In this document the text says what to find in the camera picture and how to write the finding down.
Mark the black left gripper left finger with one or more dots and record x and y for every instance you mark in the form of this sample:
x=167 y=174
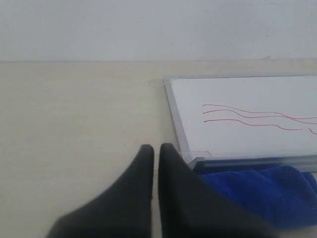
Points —
x=122 y=211

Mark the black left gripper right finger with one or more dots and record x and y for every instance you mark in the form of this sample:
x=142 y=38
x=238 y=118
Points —
x=189 y=208

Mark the white board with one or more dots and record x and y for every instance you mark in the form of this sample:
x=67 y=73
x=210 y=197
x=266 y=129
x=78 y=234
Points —
x=246 y=120

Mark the blue microfiber cloth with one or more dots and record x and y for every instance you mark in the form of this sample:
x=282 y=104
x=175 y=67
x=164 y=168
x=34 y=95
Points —
x=283 y=195

